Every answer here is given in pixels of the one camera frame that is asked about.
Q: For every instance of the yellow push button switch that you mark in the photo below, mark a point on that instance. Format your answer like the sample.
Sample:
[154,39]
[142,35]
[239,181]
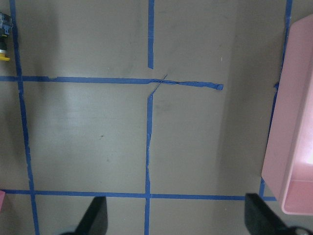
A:
[5,28]

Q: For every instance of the pink cube centre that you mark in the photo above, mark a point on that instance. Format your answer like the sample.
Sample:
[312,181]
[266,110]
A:
[2,196]

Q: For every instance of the pink plastic bin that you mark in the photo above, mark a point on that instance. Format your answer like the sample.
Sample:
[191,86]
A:
[288,163]

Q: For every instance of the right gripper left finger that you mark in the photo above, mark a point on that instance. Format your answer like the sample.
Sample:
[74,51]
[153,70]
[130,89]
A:
[95,219]

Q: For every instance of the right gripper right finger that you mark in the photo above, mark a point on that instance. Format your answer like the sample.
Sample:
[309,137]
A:
[261,220]

